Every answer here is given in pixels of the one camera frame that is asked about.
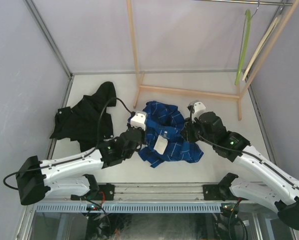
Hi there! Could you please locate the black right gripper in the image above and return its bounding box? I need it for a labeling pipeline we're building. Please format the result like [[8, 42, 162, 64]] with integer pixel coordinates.
[[180, 114, 216, 147]]

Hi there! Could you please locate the blue plaid shirt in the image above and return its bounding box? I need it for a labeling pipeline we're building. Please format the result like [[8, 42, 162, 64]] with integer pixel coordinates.
[[138, 101, 204, 168]]

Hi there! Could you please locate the black shirt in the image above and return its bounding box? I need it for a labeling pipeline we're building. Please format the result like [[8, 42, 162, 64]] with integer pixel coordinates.
[[50, 81, 116, 152]]

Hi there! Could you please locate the wooden clothes rack frame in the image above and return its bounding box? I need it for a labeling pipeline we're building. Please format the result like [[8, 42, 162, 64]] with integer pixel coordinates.
[[126, 0, 299, 121]]

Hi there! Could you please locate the beige wooden hanger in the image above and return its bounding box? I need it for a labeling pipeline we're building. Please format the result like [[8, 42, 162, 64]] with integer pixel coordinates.
[[241, 15, 281, 81]]

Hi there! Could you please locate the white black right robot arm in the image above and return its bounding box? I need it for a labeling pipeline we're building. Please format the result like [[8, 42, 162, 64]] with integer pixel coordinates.
[[186, 109, 299, 231]]

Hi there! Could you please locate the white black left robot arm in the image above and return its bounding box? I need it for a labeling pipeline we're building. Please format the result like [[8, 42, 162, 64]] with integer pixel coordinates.
[[15, 127, 145, 206]]

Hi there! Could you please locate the green plastic hanger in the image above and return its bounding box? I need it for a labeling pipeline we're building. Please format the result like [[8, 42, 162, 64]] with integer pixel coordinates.
[[234, 0, 261, 86]]

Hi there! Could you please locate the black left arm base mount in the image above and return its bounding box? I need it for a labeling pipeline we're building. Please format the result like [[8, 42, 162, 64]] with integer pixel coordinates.
[[94, 183, 115, 201]]

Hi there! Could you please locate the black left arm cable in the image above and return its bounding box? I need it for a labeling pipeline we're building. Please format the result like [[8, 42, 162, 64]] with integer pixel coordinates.
[[3, 97, 135, 192]]

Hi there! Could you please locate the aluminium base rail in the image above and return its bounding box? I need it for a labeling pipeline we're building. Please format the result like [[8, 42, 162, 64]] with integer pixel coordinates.
[[49, 181, 265, 201]]

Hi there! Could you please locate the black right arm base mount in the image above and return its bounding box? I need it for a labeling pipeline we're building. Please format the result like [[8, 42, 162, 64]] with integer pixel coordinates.
[[202, 184, 223, 201]]

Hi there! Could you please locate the grey slotted cable duct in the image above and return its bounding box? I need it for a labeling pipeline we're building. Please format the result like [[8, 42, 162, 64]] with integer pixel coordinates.
[[35, 202, 222, 214]]

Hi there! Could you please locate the metal clothes rail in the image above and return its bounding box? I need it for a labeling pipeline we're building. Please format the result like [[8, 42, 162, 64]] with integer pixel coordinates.
[[199, 0, 293, 7]]

